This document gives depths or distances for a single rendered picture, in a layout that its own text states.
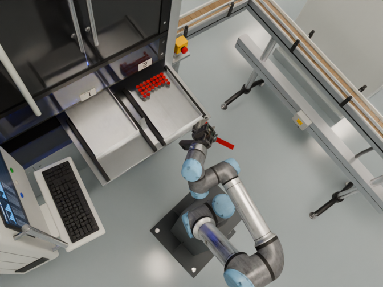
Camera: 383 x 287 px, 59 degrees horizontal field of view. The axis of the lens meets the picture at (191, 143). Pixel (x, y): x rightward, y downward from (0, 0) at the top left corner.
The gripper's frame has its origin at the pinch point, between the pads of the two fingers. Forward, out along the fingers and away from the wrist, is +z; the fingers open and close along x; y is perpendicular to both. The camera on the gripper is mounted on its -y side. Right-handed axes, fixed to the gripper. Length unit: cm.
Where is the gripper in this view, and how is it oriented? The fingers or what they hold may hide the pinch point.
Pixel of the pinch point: (203, 123)
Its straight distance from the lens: 154.4
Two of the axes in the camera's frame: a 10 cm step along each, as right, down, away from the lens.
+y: 7.6, -3.9, -5.2
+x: -6.1, -6.9, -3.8
